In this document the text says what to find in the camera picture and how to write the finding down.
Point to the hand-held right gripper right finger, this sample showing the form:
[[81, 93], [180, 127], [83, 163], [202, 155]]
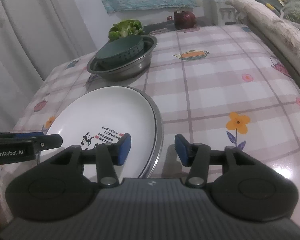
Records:
[[181, 151]]

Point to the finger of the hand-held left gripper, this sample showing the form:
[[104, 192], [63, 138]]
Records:
[[50, 142], [27, 135]]

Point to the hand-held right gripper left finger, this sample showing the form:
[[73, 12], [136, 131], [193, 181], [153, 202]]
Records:
[[125, 151]]

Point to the white printed ceramic plate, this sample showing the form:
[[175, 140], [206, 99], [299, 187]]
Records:
[[102, 112]]

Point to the wide steel bowl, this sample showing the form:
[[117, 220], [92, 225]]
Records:
[[125, 72]]

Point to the dark green bowl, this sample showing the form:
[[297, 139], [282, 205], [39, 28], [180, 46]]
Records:
[[117, 48]]

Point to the deep steel bowl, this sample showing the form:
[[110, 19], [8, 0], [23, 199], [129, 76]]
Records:
[[148, 46]]

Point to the white curtain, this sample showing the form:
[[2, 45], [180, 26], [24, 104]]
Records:
[[27, 30]]

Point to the green lettuce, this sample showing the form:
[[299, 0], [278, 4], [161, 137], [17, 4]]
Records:
[[125, 28]]

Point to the white water dispenser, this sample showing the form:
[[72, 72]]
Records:
[[225, 12]]

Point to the rolled beige mat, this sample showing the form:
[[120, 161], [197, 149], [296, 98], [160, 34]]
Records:
[[265, 20]]

